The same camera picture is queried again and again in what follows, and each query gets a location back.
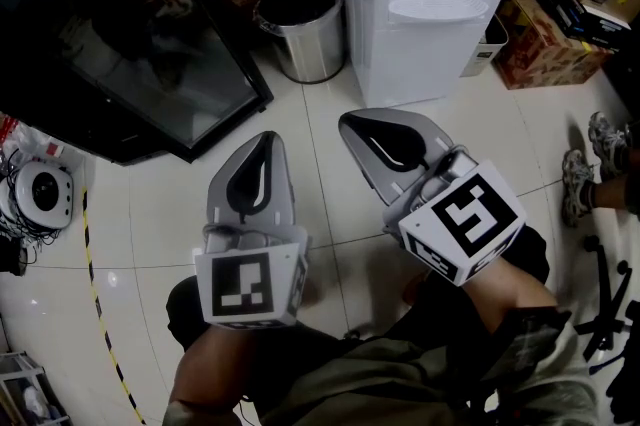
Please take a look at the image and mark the person's grey shirt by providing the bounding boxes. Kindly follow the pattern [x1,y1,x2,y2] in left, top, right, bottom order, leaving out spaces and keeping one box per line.
[162,307,602,426]

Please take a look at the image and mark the person's right foot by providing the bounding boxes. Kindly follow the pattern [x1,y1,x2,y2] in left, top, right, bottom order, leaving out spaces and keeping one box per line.
[401,270,432,306]

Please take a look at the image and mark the person's foot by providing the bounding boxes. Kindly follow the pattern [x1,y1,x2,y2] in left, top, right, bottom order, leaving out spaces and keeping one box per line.
[298,277,322,306]
[401,270,432,306]

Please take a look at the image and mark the white metal rack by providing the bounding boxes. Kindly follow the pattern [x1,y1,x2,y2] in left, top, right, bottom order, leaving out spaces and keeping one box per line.
[0,350,72,426]

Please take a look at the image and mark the small white waste bin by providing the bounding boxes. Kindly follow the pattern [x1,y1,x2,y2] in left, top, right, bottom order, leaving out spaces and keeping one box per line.
[459,13,511,79]

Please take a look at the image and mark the black body-worn device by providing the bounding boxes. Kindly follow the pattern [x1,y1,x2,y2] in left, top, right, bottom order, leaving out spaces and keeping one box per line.
[478,305,572,396]

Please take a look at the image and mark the red white plastic package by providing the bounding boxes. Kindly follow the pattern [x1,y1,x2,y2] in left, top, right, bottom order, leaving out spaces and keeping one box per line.
[0,112,67,161]

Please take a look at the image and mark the stainless steel trash bin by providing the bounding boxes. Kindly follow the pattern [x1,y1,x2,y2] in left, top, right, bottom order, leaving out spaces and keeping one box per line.
[253,0,348,86]

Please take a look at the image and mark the person's left foot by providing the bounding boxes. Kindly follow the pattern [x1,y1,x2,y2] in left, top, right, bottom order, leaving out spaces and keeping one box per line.
[298,277,322,306]

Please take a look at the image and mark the printed brown cardboard box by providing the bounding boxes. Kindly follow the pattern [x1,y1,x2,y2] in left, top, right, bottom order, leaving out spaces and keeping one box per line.
[491,0,615,92]

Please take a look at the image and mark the white round device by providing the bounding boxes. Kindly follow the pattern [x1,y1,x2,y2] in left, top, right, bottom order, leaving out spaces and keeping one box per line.
[13,160,76,231]

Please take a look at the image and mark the black office chair base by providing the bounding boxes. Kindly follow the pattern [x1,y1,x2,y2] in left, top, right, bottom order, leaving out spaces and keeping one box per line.
[571,233,640,366]

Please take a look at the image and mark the black printed carton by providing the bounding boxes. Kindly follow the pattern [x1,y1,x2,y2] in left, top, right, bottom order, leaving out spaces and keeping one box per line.
[518,0,635,54]

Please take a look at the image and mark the white drip tray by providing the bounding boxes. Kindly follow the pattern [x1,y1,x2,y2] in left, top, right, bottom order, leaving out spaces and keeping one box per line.
[387,0,491,26]

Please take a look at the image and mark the person's right forearm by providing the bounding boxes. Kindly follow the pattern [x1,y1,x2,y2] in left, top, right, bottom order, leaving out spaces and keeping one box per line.
[461,255,560,334]

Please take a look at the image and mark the yellow black floor tape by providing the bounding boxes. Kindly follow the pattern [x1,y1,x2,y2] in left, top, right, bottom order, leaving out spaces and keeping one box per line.
[80,185,147,426]

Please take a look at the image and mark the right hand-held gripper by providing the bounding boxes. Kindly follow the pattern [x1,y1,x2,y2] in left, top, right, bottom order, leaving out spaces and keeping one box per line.
[338,108,528,288]

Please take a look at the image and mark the person's left forearm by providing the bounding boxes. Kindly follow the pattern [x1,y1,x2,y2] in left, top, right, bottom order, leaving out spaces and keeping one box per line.
[168,323,262,415]

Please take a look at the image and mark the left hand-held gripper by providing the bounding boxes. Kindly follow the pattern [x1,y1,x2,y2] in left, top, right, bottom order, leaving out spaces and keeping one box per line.
[193,130,312,331]

